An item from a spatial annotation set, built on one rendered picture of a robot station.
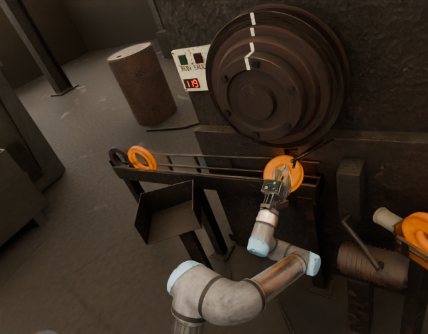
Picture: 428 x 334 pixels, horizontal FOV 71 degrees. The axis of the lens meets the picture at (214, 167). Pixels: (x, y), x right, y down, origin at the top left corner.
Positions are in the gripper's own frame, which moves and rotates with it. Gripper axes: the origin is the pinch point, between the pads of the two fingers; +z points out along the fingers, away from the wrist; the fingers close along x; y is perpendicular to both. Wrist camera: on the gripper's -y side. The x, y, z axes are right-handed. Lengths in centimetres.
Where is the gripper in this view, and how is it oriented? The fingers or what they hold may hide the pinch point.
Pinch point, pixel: (285, 169)
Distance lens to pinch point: 121.1
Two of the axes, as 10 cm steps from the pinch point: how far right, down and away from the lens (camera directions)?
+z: 3.6, -8.6, 3.5
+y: -4.6, -4.9, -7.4
